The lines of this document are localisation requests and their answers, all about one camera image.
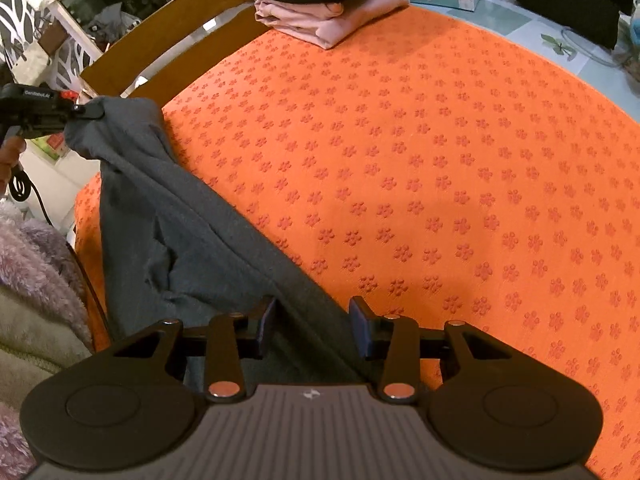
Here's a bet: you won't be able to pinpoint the person's left hand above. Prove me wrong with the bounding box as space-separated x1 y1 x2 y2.
0 137 28 181

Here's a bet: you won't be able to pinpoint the purple fluffy garment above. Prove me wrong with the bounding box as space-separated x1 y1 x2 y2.
0 200 108 480

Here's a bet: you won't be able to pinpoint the wooden chair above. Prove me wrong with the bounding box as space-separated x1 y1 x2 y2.
80 0 266 111

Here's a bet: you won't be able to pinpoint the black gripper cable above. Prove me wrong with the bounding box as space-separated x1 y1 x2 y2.
7 165 56 226

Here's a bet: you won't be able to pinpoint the orange patterned mat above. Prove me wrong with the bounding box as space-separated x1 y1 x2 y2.
74 2 640 480

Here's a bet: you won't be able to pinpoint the pink folded garment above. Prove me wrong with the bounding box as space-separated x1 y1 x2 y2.
254 0 410 51

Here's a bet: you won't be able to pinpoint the dark grey pants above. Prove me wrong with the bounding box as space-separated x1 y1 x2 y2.
64 96 426 396

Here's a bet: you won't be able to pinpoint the beige cloth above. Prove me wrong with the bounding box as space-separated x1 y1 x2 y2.
0 285 96 401

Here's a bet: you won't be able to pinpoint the white lattice panel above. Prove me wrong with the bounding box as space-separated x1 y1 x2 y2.
0 0 106 91

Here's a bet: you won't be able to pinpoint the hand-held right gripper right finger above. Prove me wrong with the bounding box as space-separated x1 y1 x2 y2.
349 295 512 403

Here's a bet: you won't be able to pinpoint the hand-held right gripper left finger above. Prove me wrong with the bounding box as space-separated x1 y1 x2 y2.
114 295 277 403

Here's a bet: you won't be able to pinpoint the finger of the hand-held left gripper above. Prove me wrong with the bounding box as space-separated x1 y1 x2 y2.
70 100 107 120

